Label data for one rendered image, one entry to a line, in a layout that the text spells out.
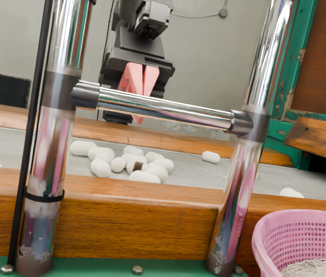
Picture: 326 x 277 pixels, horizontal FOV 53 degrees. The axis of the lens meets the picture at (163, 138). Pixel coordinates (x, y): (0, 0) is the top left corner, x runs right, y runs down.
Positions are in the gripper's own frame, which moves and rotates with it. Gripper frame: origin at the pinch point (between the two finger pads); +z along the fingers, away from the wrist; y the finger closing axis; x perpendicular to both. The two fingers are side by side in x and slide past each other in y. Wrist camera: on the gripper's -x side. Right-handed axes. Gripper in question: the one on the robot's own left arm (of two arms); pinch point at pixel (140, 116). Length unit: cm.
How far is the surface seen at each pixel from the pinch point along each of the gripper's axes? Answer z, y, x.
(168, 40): -182, 67, 99
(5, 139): -2.2, -16.5, 11.7
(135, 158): 4.0, 0.3, 3.9
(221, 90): -162, 119, 118
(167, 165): 4.3, 5.0, 4.3
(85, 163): 4.0, -5.8, 6.5
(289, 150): -14.2, 44.5, 17.2
